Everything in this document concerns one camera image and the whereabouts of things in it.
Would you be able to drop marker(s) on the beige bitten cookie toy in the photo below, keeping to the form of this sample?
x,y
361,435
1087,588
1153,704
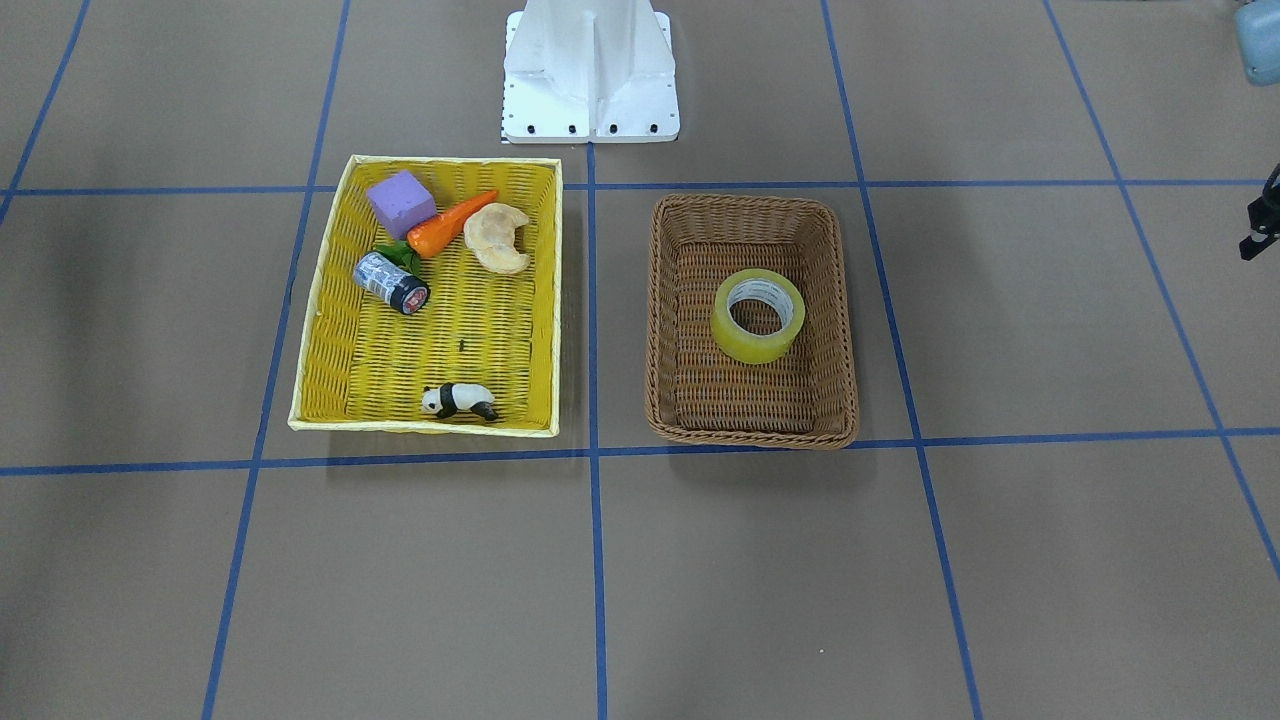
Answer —
x,y
490,234

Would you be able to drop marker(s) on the small black silver can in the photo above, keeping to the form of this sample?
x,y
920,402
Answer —
x,y
398,289

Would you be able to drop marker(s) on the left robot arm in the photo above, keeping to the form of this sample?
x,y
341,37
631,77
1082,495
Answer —
x,y
1257,34

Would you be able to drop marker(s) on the toy panda figure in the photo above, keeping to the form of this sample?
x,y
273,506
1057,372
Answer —
x,y
443,402

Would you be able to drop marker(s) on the yellow tape roll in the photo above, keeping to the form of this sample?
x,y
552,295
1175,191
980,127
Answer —
x,y
773,290

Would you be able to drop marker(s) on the purple foam block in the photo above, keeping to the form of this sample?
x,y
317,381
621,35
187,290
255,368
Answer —
x,y
400,203

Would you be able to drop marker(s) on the brown wicker basket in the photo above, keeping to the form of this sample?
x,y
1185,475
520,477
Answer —
x,y
696,394

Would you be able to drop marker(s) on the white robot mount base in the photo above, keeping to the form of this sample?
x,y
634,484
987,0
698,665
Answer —
x,y
589,72

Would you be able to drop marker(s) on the yellow plastic basket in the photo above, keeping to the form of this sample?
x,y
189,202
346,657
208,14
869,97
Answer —
x,y
362,366

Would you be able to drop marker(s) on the toy orange carrot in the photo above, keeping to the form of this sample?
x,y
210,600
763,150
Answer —
x,y
430,238

